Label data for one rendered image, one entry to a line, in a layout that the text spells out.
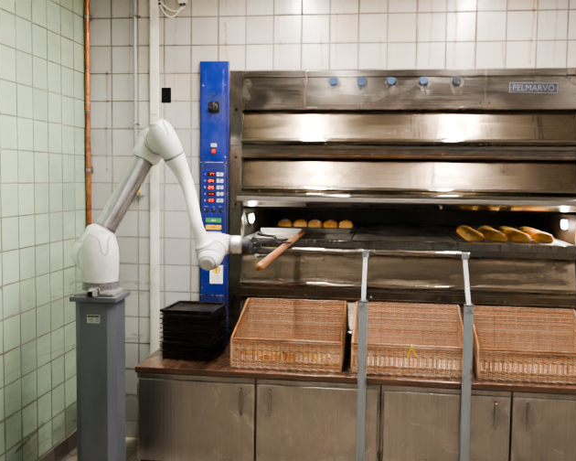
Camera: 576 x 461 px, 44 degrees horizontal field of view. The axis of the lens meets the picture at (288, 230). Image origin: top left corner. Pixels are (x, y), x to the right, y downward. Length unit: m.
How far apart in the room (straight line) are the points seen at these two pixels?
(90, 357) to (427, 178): 1.94
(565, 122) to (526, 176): 0.34
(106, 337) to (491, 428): 1.81
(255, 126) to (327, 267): 0.87
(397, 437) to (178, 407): 1.07
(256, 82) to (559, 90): 1.60
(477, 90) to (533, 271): 1.00
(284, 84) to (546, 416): 2.14
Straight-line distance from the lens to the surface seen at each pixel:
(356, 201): 3.73
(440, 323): 3.90
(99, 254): 3.15
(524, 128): 3.95
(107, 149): 4.17
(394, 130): 3.88
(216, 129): 3.96
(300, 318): 3.91
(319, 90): 3.93
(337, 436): 3.56
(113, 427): 3.31
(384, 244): 3.89
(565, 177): 3.99
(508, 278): 3.96
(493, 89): 3.96
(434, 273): 3.92
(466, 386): 3.43
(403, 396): 3.48
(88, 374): 3.25
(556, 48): 4.02
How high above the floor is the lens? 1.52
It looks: 4 degrees down
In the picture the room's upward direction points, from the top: 1 degrees clockwise
